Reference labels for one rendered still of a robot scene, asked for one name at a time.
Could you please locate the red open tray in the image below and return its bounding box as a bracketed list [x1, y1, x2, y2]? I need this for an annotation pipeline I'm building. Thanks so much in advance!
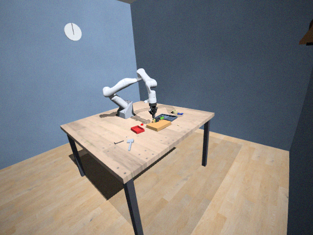
[131, 125, 145, 134]

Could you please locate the light wooden bench board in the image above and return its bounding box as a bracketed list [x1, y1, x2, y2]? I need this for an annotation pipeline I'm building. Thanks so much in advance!
[147, 119, 171, 132]

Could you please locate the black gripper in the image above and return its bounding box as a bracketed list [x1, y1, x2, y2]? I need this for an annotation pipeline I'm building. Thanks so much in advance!
[149, 103, 157, 118]

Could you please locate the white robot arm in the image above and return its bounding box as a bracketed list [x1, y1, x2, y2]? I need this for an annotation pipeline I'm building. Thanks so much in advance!
[103, 68, 157, 109]

